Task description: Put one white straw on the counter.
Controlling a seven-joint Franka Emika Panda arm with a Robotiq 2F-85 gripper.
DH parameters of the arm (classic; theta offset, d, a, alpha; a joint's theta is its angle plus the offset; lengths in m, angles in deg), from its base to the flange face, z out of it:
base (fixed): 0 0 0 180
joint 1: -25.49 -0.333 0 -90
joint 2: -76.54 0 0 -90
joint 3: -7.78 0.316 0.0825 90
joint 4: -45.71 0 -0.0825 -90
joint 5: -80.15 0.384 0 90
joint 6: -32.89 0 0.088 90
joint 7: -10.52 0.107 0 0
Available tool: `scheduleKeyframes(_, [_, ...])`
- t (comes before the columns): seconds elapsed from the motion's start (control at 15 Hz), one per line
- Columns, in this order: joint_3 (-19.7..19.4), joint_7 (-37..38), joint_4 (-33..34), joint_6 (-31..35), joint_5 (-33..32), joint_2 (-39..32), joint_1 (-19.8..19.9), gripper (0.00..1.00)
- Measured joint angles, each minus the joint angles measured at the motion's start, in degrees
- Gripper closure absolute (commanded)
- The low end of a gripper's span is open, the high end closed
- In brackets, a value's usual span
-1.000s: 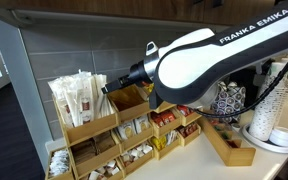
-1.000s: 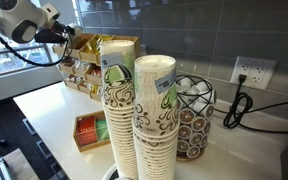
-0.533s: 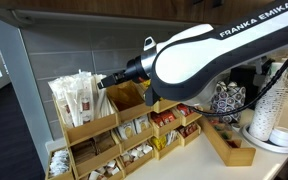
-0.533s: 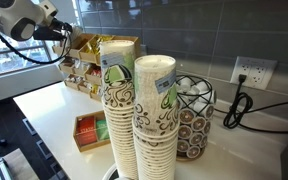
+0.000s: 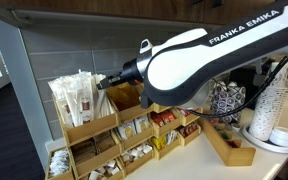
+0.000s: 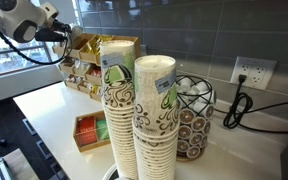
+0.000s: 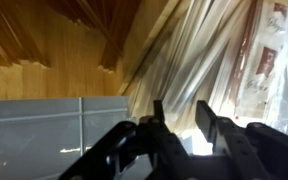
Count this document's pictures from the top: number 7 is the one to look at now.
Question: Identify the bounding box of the wrapped white straws bundle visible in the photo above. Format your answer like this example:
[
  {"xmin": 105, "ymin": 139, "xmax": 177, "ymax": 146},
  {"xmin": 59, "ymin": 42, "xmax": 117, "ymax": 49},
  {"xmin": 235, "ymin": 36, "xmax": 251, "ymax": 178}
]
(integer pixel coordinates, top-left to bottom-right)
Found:
[{"xmin": 126, "ymin": 0, "xmax": 262, "ymax": 135}]

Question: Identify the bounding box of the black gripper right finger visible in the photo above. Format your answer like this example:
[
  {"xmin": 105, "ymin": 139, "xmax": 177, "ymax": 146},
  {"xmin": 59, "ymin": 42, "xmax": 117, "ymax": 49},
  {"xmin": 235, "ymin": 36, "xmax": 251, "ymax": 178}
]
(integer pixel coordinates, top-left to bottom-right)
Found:
[{"xmin": 195, "ymin": 100, "xmax": 288, "ymax": 180}]

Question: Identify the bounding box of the clear bag of sugar packets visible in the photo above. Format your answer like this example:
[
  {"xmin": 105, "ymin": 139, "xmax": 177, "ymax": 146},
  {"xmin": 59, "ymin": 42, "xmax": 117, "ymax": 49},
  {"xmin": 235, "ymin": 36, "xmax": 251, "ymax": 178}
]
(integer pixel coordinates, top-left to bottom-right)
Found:
[{"xmin": 234, "ymin": 0, "xmax": 288, "ymax": 120}]

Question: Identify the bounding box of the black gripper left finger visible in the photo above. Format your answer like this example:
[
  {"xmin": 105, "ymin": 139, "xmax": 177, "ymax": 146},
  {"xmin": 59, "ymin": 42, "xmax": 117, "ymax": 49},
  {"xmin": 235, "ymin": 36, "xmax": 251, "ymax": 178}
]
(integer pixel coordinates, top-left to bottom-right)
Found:
[{"xmin": 58, "ymin": 99, "xmax": 192, "ymax": 180}]

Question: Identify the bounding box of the brown wooden stirrers bundle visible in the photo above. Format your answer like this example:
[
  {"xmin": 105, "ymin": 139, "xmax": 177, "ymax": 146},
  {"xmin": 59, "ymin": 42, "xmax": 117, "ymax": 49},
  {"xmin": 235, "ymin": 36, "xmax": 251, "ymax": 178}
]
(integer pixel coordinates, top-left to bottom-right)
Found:
[{"xmin": 0, "ymin": 0, "xmax": 142, "ymax": 72}]

